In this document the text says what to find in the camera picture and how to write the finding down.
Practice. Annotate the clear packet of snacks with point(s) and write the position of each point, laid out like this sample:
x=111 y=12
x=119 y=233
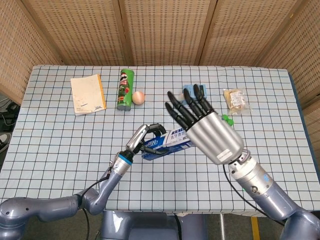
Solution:
x=236 y=100

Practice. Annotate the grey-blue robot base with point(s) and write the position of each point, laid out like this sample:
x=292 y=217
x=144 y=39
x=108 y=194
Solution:
x=145 y=226

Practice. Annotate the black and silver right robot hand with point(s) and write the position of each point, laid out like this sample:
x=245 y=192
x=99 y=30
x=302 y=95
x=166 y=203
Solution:
x=215 y=137

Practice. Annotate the cream book with yellow spine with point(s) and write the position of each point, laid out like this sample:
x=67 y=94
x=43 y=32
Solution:
x=86 y=93

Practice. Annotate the egg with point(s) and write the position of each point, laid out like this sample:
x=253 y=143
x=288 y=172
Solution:
x=138 y=97

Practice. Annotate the yellow floor tape strip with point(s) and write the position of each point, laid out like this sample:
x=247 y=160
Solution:
x=255 y=228

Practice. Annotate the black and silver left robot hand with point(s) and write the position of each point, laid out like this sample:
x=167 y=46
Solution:
x=136 y=138

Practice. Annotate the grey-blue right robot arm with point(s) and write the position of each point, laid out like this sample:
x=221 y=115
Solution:
x=270 y=192

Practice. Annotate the blue white toothpaste box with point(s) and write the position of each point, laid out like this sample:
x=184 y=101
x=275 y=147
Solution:
x=175 y=142

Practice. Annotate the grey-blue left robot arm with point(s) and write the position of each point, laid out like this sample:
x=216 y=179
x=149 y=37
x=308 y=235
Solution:
x=50 y=207

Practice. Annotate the green chips can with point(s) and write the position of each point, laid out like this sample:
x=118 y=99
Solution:
x=125 y=90

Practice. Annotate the woven rattan screen panel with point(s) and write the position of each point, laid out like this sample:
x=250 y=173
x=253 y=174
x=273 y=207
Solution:
x=22 y=45
x=82 y=30
x=165 y=30
x=250 y=30
x=300 y=50

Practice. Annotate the green toy building block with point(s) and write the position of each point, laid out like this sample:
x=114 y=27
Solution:
x=228 y=120

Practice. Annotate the light blue cardboard box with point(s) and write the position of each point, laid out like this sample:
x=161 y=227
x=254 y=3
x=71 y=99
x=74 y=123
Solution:
x=190 y=89

